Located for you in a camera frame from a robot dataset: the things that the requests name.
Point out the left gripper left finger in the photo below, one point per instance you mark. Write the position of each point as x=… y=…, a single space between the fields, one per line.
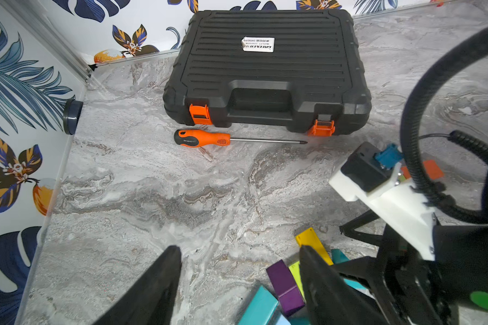
x=152 y=297

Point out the black plastic tool case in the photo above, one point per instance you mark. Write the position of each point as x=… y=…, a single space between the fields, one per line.
x=297 y=69

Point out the orange block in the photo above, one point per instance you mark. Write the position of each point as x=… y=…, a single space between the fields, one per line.
x=432 y=169

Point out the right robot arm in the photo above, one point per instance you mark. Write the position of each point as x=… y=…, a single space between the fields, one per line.
x=447 y=211

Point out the light green narrow block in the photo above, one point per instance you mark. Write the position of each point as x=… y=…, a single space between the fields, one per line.
x=295 y=271

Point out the teal rectangular block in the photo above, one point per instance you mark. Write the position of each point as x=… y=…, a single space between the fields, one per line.
x=261 y=308

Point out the yellow block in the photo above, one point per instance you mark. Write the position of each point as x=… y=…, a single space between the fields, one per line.
x=310 y=238

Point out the purple block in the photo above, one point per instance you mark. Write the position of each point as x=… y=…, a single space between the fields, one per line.
x=285 y=288

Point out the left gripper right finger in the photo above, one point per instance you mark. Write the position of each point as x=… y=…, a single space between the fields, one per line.
x=329 y=300

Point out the orange handled screwdriver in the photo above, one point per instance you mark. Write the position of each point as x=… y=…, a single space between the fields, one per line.
x=196 y=138

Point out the teal triangle block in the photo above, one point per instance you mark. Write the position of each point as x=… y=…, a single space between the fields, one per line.
x=352 y=272

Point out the light blue block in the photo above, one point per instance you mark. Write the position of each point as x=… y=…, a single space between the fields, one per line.
x=281 y=320

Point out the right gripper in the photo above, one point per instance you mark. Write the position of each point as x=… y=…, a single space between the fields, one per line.
x=411 y=290

